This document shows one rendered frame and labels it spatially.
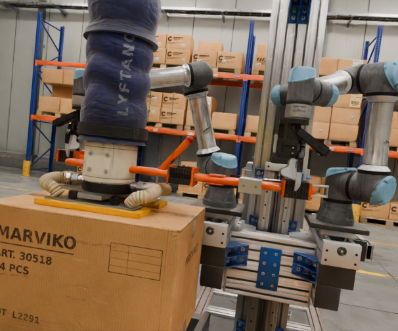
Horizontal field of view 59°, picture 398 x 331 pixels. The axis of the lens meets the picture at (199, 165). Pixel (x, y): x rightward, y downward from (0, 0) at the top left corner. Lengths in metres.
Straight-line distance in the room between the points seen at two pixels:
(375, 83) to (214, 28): 8.81
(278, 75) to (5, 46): 11.47
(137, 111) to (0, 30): 11.91
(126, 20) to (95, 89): 0.22
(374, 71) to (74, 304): 1.28
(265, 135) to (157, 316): 0.99
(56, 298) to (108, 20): 0.82
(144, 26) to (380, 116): 0.90
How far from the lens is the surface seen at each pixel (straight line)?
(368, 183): 1.46
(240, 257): 1.54
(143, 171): 1.12
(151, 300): 1.01
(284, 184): 1.05
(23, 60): 12.24
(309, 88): 1.08
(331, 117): 8.32
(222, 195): 1.51
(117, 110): 1.09
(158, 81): 1.44
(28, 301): 1.19
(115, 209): 1.05
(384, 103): 1.47
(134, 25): 1.14
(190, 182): 1.07
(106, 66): 1.11
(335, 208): 1.53
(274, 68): 1.72
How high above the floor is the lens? 1.30
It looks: 3 degrees down
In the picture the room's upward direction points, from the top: 6 degrees clockwise
